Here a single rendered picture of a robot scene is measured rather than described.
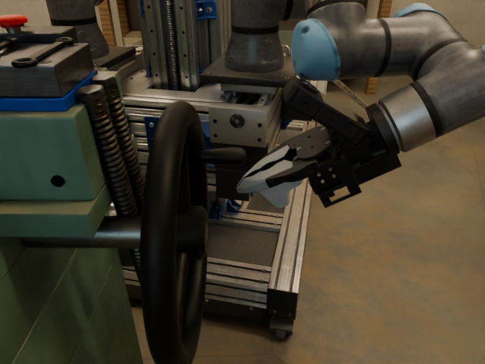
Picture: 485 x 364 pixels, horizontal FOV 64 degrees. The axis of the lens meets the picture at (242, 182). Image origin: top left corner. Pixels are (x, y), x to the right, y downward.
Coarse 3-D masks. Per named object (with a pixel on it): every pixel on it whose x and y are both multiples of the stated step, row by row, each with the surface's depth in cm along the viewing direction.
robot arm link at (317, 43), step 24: (312, 0) 49; (336, 0) 47; (360, 0) 48; (312, 24) 47; (336, 24) 47; (360, 24) 48; (384, 24) 48; (312, 48) 47; (336, 48) 47; (360, 48) 47; (384, 48) 48; (312, 72) 48; (336, 72) 49; (360, 72) 50
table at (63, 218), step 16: (0, 208) 37; (16, 208) 37; (32, 208) 37; (48, 208) 37; (64, 208) 37; (80, 208) 37; (96, 208) 38; (0, 224) 37; (16, 224) 37; (32, 224) 37; (48, 224) 37; (64, 224) 37; (80, 224) 37; (96, 224) 38
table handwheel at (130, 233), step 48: (192, 144) 49; (144, 192) 30; (192, 192) 55; (48, 240) 42; (96, 240) 42; (144, 240) 29; (192, 240) 41; (144, 288) 30; (192, 288) 52; (192, 336) 44
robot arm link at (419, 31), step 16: (400, 16) 53; (416, 16) 51; (432, 16) 50; (400, 32) 48; (416, 32) 48; (432, 32) 48; (448, 32) 48; (400, 48) 48; (416, 48) 49; (432, 48) 47; (400, 64) 50; (416, 64) 49
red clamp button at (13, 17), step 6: (0, 18) 38; (6, 18) 38; (12, 18) 38; (18, 18) 38; (24, 18) 39; (0, 24) 38; (6, 24) 38; (12, 24) 38; (18, 24) 38; (24, 24) 40
